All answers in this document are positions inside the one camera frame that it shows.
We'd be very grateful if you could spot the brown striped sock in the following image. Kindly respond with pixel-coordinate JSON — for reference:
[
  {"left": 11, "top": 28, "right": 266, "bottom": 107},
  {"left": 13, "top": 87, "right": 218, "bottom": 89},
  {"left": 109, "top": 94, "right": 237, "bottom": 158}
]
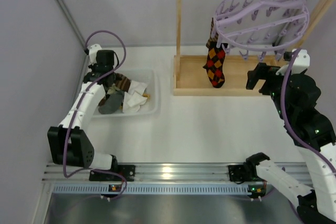
[{"left": 113, "top": 73, "right": 131, "bottom": 92}]

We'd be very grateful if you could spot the argyle sock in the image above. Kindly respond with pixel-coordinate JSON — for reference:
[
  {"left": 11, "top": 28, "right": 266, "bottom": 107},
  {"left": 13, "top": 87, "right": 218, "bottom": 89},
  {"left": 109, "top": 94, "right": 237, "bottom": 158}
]
[
  {"left": 203, "top": 42, "right": 226, "bottom": 88},
  {"left": 206, "top": 19, "right": 218, "bottom": 49}
]

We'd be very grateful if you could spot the purple round clip hanger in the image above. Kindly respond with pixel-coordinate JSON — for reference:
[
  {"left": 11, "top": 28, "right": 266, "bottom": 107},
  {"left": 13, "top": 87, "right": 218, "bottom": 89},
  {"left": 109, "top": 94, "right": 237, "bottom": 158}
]
[{"left": 212, "top": 0, "right": 310, "bottom": 61}]

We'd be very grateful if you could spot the white sock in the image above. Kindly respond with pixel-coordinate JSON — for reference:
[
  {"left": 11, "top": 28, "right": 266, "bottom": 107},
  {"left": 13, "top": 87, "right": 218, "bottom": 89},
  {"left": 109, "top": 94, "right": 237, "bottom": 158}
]
[
  {"left": 128, "top": 80, "right": 148, "bottom": 95},
  {"left": 122, "top": 92, "right": 148, "bottom": 113}
]

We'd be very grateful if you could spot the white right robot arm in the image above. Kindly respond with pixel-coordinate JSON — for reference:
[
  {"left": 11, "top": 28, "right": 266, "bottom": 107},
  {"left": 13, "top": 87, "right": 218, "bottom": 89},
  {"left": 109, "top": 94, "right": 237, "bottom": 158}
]
[{"left": 244, "top": 63, "right": 335, "bottom": 223}]

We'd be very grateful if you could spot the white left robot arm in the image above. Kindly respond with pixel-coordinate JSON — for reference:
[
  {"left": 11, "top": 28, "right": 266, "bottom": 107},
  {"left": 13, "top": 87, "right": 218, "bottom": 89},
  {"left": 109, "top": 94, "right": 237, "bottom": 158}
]
[{"left": 47, "top": 45, "right": 119, "bottom": 178}]

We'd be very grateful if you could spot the wooden hanger rack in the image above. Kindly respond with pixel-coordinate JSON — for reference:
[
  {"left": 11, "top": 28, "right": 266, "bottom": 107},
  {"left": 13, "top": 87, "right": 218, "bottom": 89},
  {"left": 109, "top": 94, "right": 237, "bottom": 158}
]
[{"left": 172, "top": 0, "right": 336, "bottom": 97}]

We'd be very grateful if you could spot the pale yellow sock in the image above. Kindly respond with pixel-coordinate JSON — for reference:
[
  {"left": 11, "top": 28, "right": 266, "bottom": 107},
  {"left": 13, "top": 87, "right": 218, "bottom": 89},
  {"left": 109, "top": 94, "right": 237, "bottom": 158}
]
[{"left": 106, "top": 84, "right": 120, "bottom": 95}]

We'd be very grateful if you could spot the grey sock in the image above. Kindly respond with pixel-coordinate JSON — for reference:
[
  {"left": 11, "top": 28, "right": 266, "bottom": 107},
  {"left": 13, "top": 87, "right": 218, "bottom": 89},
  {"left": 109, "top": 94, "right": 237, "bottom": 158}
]
[{"left": 98, "top": 91, "right": 124, "bottom": 114}]

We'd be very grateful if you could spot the white plastic basket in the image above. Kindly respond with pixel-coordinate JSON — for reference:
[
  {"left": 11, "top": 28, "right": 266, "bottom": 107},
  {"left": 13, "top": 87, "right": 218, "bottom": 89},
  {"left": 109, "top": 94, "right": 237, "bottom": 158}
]
[{"left": 93, "top": 68, "right": 161, "bottom": 119}]

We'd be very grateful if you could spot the mustard yellow sock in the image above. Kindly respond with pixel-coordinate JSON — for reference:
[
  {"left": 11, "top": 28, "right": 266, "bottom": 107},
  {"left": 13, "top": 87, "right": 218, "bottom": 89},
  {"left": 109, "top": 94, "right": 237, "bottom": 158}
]
[{"left": 142, "top": 93, "right": 151, "bottom": 99}]

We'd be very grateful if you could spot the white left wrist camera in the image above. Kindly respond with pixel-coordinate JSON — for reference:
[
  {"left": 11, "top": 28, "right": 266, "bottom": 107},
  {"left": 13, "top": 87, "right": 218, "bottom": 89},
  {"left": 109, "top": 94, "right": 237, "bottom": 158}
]
[{"left": 84, "top": 44, "right": 102, "bottom": 64}]

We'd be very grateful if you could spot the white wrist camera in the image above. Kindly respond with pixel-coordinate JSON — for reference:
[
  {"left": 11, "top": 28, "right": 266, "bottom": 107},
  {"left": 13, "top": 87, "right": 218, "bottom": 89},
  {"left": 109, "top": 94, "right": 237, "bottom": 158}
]
[
  {"left": 276, "top": 49, "right": 310, "bottom": 76},
  {"left": 84, "top": 44, "right": 102, "bottom": 64}
]

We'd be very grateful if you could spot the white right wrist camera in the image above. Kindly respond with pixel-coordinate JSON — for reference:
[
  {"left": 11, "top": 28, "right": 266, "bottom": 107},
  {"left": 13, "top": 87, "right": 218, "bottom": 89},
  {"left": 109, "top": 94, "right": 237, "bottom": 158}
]
[{"left": 276, "top": 49, "right": 310, "bottom": 76}]

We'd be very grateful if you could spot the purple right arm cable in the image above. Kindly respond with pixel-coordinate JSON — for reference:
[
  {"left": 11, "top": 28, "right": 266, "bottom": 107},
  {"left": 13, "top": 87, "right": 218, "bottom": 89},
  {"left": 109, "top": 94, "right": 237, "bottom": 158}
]
[{"left": 280, "top": 48, "right": 336, "bottom": 175}]

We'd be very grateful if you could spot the aluminium mounting rail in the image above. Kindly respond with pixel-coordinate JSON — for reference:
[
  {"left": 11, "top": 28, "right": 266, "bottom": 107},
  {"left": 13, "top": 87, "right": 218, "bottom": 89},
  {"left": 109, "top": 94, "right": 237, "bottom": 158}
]
[{"left": 41, "top": 163, "right": 329, "bottom": 196}]

